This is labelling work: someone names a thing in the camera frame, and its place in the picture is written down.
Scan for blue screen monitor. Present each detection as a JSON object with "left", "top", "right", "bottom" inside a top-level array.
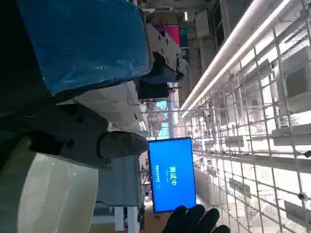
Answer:
[{"left": 147, "top": 136, "right": 197, "bottom": 215}]

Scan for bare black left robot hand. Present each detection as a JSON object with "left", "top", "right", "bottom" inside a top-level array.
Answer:
[{"left": 0, "top": 0, "right": 190, "bottom": 172}]

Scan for white wire ceiling grid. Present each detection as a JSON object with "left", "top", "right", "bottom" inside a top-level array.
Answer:
[{"left": 181, "top": 0, "right": 311, "bottom": 233}]

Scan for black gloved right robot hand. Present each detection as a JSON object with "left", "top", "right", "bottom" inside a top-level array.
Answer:
[{"left": 162, "top": 204, "right": 231, "bottom": 233}]

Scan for white ceiling light strip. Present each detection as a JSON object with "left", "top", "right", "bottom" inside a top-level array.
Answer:
[{"left": 179, "top": 0, "right": 296, "bottom": 118}]

